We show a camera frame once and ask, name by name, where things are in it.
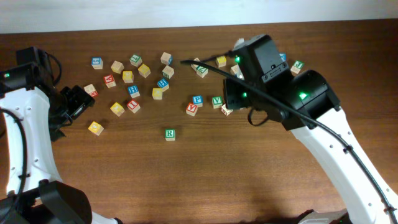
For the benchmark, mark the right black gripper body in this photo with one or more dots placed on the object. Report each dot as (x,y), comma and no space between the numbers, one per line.
(235,92)

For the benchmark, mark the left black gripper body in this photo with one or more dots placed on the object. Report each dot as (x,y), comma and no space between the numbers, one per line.
(71,104)

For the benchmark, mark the green R block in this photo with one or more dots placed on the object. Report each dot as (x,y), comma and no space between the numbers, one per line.
(170,134)

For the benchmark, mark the yellow S block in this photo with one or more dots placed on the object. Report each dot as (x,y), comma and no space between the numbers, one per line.
(144,70)

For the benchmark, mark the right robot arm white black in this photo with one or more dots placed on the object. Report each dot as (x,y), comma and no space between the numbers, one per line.
(305,104)

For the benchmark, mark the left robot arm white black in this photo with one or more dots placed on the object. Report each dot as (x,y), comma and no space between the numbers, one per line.
(34,112)

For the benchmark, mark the wood block red side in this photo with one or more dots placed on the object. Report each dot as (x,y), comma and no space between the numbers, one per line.
(91,90)
(225,111)

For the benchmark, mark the green V block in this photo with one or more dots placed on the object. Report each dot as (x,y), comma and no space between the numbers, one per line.
(217,102)

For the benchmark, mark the wood block red side left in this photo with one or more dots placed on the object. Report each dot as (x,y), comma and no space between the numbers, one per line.
(91,90)

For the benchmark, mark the wood block blue side right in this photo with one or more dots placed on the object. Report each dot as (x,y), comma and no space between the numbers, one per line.
(235,70)

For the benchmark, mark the yellow block far lower left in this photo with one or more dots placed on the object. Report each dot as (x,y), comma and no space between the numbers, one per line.
(96,128)

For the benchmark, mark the yellow block top centre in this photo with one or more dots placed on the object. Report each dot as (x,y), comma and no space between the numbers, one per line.
(221,61)

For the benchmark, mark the blue P block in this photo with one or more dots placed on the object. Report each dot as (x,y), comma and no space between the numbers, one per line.
(197,100)

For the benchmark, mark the green Z block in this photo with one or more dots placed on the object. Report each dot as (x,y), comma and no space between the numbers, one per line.
(201,71)

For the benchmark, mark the red Y block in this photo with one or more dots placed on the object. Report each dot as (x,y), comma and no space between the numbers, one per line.
(109,81)

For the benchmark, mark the blue number five block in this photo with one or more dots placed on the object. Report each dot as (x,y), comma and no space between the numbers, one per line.
(97,63)

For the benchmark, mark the leaf wood block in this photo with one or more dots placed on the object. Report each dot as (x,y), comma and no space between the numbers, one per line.
(194,66)

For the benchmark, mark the plain wood block left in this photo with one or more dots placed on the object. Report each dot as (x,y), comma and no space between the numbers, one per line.
(117,67)

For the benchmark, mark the blue X block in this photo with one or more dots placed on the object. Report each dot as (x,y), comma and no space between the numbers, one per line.
(283,56)

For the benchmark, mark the red I block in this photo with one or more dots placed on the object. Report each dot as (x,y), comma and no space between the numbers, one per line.
(133,106)

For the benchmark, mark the yellow G block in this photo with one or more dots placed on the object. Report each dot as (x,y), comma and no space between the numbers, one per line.
(128,76)

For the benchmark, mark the blue H block left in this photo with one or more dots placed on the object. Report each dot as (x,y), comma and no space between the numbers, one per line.
(133,91)

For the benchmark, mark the blue h block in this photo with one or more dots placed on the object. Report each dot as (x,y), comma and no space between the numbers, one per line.
(133,91)
(163,84)

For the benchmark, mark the green J block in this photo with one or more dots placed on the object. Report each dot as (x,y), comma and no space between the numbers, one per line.
(297,66)

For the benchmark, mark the plain wood block green side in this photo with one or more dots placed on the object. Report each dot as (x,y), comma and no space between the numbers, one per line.
(168,72)

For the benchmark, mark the blue H block upper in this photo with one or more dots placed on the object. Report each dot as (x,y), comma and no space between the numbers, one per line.
(163,84)

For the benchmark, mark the green L block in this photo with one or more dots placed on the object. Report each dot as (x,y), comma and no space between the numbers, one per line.
(135,60)

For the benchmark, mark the plain wood block blue side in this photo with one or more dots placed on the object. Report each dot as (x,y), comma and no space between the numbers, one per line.
(166,58)

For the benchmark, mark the yellow block centre left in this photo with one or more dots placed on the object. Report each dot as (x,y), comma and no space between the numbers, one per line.
(157,93)

